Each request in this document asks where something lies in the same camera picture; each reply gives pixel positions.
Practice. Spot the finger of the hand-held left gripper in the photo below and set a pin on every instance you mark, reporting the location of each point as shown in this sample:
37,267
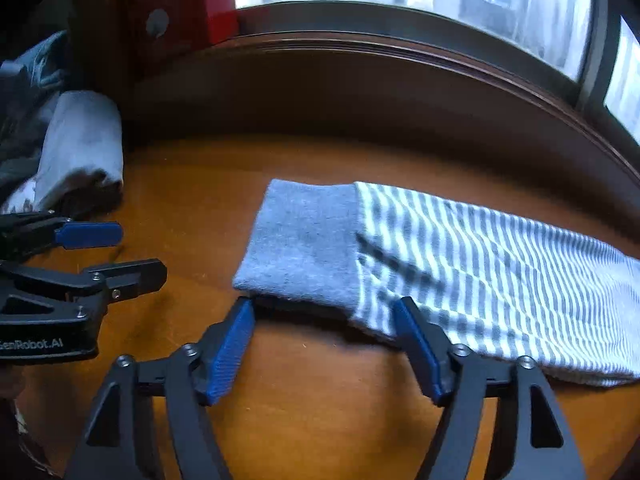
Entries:
130,277
90,235

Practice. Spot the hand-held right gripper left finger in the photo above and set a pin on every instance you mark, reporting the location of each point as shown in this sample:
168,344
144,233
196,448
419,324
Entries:
230,350

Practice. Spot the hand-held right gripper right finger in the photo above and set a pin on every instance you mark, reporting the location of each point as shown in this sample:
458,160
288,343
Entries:
417,350

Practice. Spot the wide-striped pants with grey cuffs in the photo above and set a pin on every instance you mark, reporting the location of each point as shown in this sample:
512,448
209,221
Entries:
475,260

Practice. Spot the folded grey-white cloth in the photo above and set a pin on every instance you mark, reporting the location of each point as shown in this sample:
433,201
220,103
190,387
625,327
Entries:
80,145

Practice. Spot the folded dark grey garment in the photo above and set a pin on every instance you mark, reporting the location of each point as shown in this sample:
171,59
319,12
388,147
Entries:
20,160

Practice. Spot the folded denim jeans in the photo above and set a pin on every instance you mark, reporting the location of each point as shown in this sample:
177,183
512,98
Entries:
40,65

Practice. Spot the red box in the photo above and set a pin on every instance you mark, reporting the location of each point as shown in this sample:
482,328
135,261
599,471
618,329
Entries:
210,5

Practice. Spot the wooden window sill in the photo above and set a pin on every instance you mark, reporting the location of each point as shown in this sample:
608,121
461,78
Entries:
350,90

